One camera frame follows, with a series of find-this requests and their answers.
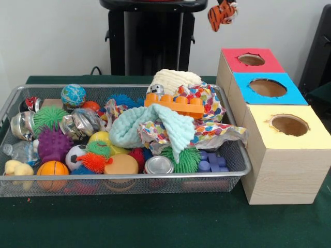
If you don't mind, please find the cream waffle cloth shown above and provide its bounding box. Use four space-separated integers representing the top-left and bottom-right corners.
146 69 203 96

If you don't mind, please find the colourful dotted cloth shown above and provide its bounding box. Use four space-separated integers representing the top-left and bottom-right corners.
99 82 248 156

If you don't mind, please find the orange striped tiger toy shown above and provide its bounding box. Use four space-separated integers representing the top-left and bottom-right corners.
207 0 238 33

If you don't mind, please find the yellow duck toy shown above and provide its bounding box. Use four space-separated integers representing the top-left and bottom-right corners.
4 159 34 191

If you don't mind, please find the metal mesh bin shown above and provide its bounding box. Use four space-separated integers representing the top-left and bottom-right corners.
0 84 252 198

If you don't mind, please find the wooden box with three holes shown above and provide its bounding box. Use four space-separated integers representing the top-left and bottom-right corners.
216 47 331 205

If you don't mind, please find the orange building block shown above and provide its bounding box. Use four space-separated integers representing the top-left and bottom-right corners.
144 92 205 120

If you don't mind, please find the silver can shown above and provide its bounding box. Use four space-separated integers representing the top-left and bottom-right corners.
143 155 175 174

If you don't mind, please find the blue globe ball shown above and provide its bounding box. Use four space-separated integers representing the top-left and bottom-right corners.
61 84 87 109

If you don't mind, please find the small soccer ball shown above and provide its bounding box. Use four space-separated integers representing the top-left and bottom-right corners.
65 144 87 171

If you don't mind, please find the dark green table cloth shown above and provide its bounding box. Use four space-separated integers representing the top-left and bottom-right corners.
306 82 331 109
0 74 331 248

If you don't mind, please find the purple spiky ball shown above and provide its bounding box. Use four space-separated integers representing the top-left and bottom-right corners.
37 126 74 163

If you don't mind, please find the orange mini basketball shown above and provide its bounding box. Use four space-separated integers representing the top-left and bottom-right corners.
36 160 70 192

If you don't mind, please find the black upright panel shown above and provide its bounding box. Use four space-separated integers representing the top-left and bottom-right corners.
298 4 331 91

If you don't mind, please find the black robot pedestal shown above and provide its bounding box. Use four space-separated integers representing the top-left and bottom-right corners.
99 0 209 76

